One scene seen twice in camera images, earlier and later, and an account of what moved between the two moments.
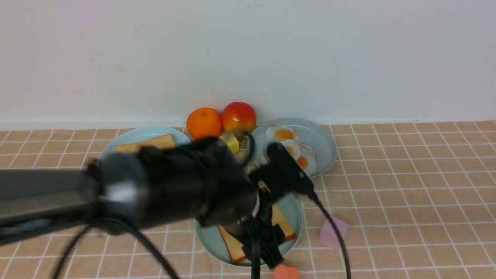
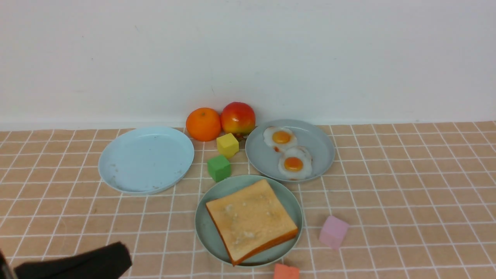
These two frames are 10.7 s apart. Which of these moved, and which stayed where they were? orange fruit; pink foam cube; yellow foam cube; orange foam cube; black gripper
Moved: black gripper
Stayed: yellow foam cube; orange fruit; orange foam cube; pink foam cube
